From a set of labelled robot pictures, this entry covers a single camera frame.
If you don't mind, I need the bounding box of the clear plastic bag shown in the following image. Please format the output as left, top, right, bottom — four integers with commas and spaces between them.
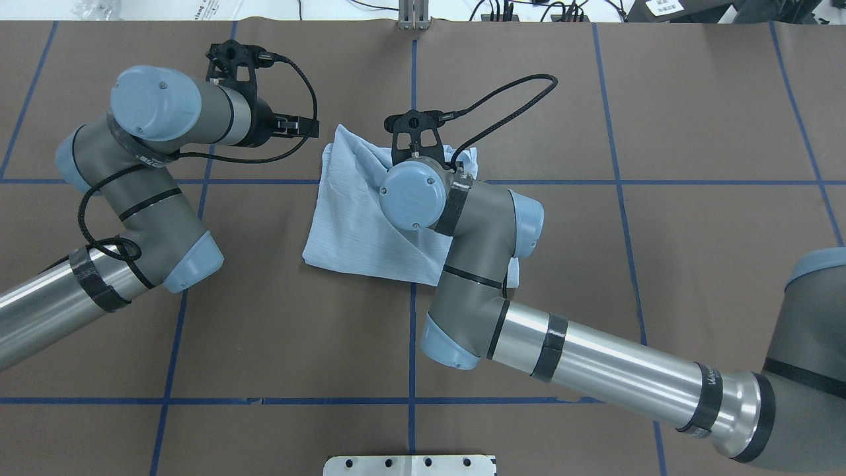
71, 0, 123, 21

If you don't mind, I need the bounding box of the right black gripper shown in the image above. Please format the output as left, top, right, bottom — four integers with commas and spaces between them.
385, 110, 453, 167

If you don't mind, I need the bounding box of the white camera pole base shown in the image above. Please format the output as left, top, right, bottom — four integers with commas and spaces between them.
323, 454, 498, 475

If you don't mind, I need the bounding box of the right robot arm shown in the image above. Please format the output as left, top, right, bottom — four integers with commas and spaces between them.
379, 111, 844, 473

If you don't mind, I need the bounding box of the black USB hub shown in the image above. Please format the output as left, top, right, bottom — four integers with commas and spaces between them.
469, 1, 590, 23

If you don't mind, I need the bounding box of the black labelled box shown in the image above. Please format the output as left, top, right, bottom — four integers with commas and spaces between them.
625, 1, 734, 24

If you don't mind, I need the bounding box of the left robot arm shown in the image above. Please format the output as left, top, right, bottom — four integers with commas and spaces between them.
1, 40, 319, 370

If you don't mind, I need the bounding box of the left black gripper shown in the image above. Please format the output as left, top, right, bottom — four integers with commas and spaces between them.
206, 40, 320, 147

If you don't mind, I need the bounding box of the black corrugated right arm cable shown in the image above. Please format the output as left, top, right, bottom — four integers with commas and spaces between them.
440, 74, 559, 166

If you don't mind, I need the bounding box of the light blue button shirt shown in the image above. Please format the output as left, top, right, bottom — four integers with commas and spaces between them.
302, 124, 521, 289

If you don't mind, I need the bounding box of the aluminium frame post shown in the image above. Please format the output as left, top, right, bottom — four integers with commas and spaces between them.
398, 0, 431, 30

